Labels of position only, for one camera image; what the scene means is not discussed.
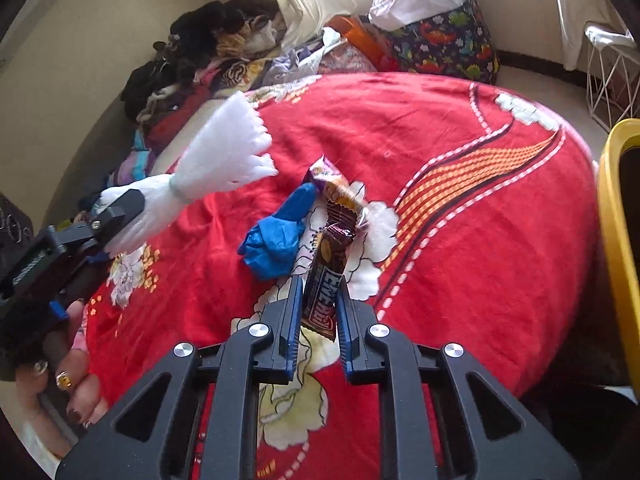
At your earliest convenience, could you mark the white wire stool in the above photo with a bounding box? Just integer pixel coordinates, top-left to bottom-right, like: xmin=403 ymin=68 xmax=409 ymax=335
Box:
xmin=583 ymin=20 xmax=640 ymax=134

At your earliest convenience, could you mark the orange bag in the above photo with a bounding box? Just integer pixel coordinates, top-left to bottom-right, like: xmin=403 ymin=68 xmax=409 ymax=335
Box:
xmin=327 ymin=14 xmax=397 ymax=74

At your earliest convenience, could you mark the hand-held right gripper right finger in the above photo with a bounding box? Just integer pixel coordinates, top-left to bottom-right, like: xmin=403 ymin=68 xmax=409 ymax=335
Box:
xmin=336 ymin=285 xmax=583 ymax=480

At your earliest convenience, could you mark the person's left hand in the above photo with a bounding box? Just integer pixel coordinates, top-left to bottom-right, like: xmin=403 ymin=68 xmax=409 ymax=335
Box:
xmin=14 ymin=299 xmax=110 ymax=458

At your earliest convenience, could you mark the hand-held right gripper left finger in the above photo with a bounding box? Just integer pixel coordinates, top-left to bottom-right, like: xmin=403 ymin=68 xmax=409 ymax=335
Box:
xmin=55 ymin=276 xmax=306 ymax=480

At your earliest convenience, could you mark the brown snack bar wrapper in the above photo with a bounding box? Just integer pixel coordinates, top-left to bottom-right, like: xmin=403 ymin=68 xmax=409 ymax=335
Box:
xmin=300 ymin=223 xmax=361 ymax=344

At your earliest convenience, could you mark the lilac cloth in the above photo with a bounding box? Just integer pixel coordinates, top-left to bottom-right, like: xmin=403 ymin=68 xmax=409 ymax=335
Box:
xmin=264 ymin=26 xmax=347 ymax=87

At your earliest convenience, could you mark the dinosaur print fabric basket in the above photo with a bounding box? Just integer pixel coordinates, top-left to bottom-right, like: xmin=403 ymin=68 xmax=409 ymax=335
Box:
xmin=379 ymin=0 xmax=501 ymax=87

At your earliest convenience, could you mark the red floral blanket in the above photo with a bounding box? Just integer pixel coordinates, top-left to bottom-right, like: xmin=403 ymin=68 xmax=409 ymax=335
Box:
xmin=82 ymin=71 xmax=602 ymax=480

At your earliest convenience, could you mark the yellow rimmed trash bin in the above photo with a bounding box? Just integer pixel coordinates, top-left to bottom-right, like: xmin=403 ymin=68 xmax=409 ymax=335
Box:
xmin=597 ymin=118 xmax=640 ymax=392

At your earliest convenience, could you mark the pile of dark clothes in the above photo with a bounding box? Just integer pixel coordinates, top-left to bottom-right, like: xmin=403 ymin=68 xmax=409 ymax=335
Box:
xmin=120 ymin=0 xmax=292 ymax=137

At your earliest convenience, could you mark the blue rubber glove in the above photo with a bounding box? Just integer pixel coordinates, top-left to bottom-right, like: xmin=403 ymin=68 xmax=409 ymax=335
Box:
xmin=238 ymin=182 xmax=319 ymax=282

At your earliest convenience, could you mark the pink patterned bag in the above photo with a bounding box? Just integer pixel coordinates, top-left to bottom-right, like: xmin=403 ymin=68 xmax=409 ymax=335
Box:
xmin=315 ymin=44 xmax=379 ymax=77

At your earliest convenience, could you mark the striped cloth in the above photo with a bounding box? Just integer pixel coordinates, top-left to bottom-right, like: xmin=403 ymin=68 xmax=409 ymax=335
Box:
xmin=107 ymin=129 xmax=159 ymax=189

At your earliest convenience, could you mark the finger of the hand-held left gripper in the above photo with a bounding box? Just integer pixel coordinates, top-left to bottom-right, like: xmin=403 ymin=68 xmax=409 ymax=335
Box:
xmin=49 ymin=253 xmax=113 ymax=322
xmin=88 ymin=191 xmax=147 ymax=253

